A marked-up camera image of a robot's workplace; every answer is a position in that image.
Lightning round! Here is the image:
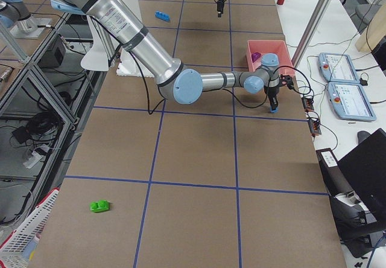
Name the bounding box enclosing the purple toy block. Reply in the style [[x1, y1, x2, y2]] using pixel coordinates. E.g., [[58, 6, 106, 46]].
[[251, 52, 262, 63]]

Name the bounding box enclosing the long blue toy block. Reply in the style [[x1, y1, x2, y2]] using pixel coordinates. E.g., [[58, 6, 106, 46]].
[[154, 11, 170, 22]]

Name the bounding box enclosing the green toy block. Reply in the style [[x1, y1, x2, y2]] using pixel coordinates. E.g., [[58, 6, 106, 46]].
[[89, 200, 110, 213]]

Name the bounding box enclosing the small blue toy block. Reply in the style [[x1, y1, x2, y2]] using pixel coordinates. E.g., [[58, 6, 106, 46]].
[[270, 107, 279, 113]]

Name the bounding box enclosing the pink plastic box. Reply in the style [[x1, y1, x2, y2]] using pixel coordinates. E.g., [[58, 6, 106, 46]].
[[246, 40, 295, 77]]

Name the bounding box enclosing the upper teach pendant tablet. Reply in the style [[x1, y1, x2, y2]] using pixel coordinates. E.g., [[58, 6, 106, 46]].
[[318, 53, 359, 83]]

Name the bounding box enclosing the teach pendant tablet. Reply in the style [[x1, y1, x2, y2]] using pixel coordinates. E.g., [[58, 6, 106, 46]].
[[327, 81, 376, 122], [318, 53, 359, 83]]

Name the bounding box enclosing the lower teach pendant tablet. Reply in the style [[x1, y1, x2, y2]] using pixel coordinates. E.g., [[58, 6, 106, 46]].
[[327, 81, 376, 122]]

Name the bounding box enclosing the white chair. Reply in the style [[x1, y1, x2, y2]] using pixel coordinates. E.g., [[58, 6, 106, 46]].
[[81, 16, 121, 72]]

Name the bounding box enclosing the white plastic basket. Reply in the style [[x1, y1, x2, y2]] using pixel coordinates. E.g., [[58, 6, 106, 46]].
[[1, 188, 59, 267]]

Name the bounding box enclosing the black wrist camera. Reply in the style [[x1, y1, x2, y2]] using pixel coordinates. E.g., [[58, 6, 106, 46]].
[[279, 75, 294, 90]]

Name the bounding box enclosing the aluminium frame post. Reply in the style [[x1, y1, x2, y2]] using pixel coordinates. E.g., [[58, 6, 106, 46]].
[[291, 0, 331, 68]]

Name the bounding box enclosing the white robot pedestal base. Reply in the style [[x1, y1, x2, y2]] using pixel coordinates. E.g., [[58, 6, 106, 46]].
[[116, 50, 154, 78]]

